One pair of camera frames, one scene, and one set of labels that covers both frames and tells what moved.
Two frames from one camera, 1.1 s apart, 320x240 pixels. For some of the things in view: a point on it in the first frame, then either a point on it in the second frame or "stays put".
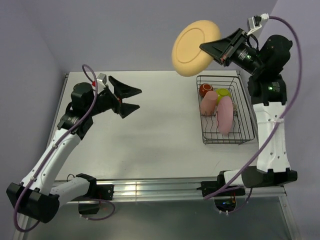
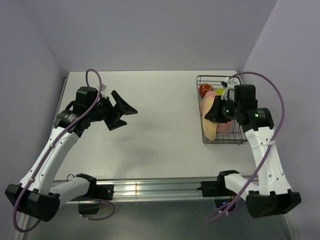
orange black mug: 204,88 stays put
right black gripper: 222,50 to 214,114
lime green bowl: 221,92 stays put
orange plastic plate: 188,58 to 210,127
